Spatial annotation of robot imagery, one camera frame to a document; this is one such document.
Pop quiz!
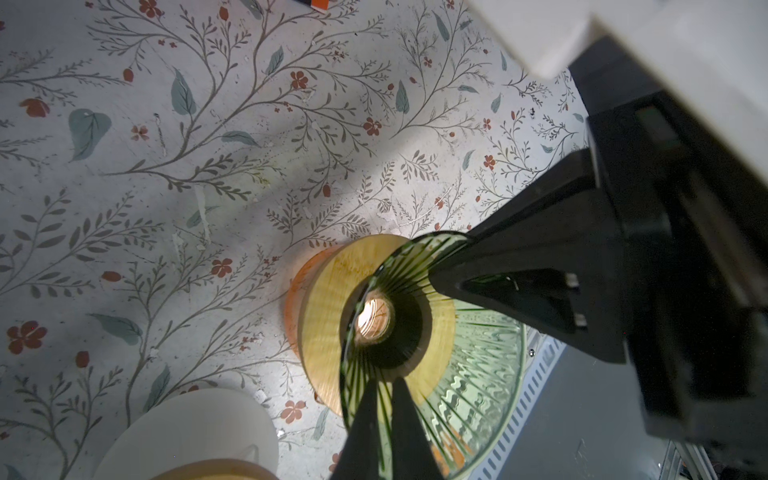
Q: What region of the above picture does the orange coffee filter box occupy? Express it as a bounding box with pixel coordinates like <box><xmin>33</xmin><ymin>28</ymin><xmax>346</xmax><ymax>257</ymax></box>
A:
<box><xmin>297</xmin><ymin>0</ymin><xmax>330</xmax><ymax>12</ymax></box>

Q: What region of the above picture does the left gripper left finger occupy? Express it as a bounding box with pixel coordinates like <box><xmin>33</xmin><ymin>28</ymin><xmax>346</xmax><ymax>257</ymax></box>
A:
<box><xmin>330</xmin><ymin>379</ymin><xmax>380</xmax><ymax>480</ymax></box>

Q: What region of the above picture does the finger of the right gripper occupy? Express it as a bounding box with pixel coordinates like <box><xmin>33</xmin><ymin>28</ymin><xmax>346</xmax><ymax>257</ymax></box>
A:
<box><xmin>429</xmin><ymin>149</ymin><xmax>626</xmax><ymax>364</ymax></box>

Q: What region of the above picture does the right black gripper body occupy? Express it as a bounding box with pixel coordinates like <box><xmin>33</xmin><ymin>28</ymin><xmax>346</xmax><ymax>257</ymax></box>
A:
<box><xmin>570</xmin><ymin>38</ymin><xmax>767</xmax><ymax>462</ymax></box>

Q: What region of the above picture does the green glass dripper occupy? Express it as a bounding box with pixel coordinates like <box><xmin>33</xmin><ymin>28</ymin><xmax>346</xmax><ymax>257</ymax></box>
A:
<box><xmin>339</xmin><ymin>231</ymin><xmax>527</xmax><ymax>479</ymax></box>

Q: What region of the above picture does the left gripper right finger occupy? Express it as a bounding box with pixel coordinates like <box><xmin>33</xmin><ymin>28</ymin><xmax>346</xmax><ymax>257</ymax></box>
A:
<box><xmin>392</xmin><ymin>378</ymin><xmax>443</xmax><ymax>480</ymax></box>

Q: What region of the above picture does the orange glass pitcher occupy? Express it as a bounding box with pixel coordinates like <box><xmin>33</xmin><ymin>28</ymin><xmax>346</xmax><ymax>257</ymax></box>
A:
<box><xmin>283</xmin><ymin>245</ymin><xmax>342</xmax><ymax>357</ymax></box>

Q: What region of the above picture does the frosted white glass pitcher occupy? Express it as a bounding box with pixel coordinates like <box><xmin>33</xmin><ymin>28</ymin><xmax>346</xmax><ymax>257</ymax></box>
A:
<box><xmin>94</xmin><ymin>388</ymin><xmax>279</xmax><ymax>479</ymax></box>

